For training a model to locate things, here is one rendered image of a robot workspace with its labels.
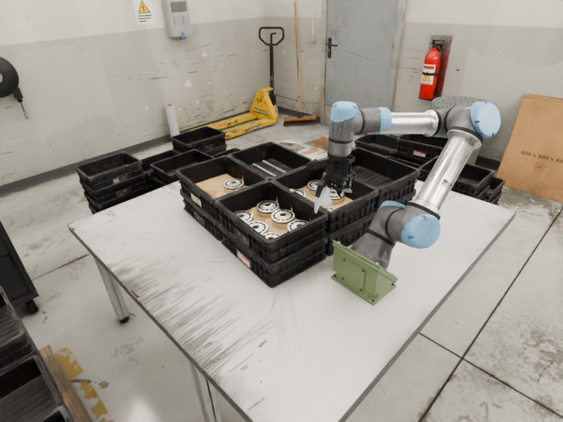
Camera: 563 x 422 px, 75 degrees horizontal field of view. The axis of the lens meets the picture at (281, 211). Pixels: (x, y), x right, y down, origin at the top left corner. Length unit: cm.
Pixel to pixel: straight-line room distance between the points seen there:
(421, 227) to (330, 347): 48
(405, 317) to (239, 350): 58
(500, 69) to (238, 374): 363
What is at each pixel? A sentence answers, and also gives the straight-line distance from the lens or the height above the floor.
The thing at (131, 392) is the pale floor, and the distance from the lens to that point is 218.
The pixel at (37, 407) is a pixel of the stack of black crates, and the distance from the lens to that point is 183.
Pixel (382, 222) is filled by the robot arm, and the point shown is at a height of 97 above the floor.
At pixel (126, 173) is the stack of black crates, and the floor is 54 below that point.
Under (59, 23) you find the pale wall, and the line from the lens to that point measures 450.
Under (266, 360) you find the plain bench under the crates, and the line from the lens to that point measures 125.
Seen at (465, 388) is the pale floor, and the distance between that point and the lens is 219.
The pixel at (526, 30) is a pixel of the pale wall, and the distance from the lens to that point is 411.
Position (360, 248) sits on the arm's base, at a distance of 136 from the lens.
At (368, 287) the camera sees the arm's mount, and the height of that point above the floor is 76.
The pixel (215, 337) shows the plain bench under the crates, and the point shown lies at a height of 70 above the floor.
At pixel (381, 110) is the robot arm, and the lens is 120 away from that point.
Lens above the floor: 171
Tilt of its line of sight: 32 degrees down
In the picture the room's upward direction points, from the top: 2 degrees counter-clockwise
